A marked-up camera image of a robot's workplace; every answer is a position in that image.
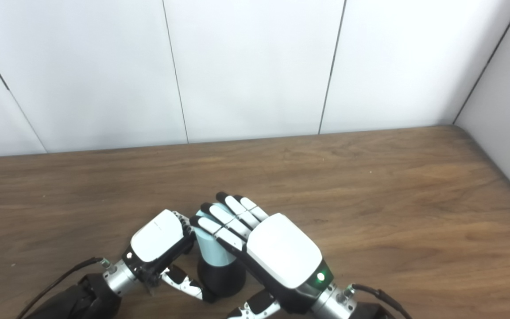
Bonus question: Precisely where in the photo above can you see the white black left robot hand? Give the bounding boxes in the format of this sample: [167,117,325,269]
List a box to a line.
[122,210,218,304]

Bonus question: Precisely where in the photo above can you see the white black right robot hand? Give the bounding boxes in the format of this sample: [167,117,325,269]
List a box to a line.
[189,191,334,319]

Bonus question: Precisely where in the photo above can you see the light-blue short hose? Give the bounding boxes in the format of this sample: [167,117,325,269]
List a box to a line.
[194,203,238,267]

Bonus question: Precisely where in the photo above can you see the black plastic nozzle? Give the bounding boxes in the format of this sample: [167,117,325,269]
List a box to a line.
[197,255,247,297]

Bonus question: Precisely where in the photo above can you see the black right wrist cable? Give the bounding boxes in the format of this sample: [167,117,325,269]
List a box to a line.
[344,284,415,319]

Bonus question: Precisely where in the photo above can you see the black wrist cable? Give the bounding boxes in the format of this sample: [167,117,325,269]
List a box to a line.
[344,284,415,319]
[16,257,114,319]

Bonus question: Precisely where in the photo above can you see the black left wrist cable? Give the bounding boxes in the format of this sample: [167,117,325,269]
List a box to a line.
[16,257,114,319]

